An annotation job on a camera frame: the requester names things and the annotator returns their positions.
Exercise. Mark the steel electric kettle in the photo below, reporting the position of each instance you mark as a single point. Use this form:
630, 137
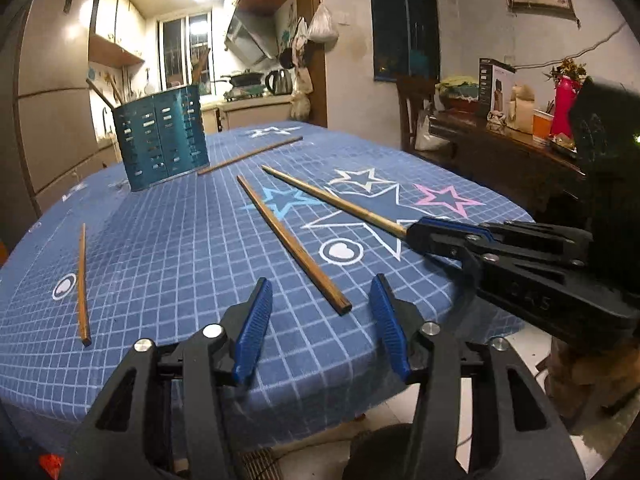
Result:
279, 81

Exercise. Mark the black wok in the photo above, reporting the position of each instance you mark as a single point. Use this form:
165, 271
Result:
245, 77

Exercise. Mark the gas stove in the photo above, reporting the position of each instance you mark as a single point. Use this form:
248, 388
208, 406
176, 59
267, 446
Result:
245, 92

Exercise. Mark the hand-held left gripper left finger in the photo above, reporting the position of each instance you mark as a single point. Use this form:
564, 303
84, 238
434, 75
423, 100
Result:
255, 330

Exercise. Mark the teal metal utensil holder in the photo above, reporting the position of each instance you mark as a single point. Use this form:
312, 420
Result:
160, 140

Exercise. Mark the beige paper bag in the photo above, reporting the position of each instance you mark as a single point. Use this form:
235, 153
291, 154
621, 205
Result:
522, 107

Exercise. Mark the orange paper cup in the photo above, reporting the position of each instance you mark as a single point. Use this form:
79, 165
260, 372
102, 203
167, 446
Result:
542, 127

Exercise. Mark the wooden chair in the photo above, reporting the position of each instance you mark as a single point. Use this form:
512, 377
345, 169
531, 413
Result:
415, 105

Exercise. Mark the basket of cloths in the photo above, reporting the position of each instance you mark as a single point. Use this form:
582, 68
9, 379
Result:
457, 92

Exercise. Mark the hanging cloths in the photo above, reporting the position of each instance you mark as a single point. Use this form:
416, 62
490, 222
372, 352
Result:
300, 90

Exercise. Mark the kitchen base cabinets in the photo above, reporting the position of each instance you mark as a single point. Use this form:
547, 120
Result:
255, 115

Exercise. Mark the white wall switch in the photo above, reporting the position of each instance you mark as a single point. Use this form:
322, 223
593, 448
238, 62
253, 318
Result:
344, 19

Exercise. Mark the dark wooden side table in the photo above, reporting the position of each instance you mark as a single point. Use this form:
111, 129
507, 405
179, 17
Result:
500, 160

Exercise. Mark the tray of wrappers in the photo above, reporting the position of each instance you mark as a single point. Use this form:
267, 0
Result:
565, 142

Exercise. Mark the wooden door frame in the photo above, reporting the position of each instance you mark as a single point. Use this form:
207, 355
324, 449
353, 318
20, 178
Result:
320, 85

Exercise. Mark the dried flowers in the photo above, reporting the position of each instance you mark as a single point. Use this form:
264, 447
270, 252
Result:
567, 67

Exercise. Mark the white plastic bag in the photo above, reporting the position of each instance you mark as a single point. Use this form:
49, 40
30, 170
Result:
322, 25

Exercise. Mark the blue checkered star tablecloth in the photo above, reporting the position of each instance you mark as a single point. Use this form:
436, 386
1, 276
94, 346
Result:
200, 270

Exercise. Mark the dark window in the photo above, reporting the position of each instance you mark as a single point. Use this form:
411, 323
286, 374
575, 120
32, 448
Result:
405, 25

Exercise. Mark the red plastic bag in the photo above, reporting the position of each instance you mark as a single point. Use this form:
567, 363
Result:
50, 462

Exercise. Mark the black product box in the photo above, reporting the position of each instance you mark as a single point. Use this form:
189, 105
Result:
495, 85

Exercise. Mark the silver refrigerator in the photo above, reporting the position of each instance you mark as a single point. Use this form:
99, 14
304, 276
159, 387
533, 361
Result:
55, 125

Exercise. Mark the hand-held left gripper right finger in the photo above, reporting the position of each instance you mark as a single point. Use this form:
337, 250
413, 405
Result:
390, 330

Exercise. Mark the kitchen window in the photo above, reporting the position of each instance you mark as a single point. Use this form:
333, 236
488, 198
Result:
185, 50

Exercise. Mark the steel range hood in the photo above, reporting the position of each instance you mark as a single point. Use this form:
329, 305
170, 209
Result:
247, 35

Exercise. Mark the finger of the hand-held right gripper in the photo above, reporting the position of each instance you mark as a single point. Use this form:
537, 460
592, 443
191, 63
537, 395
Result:
540, 245
440, 242

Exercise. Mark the dark round object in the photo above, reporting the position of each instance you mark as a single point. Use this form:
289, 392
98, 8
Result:
380, 455

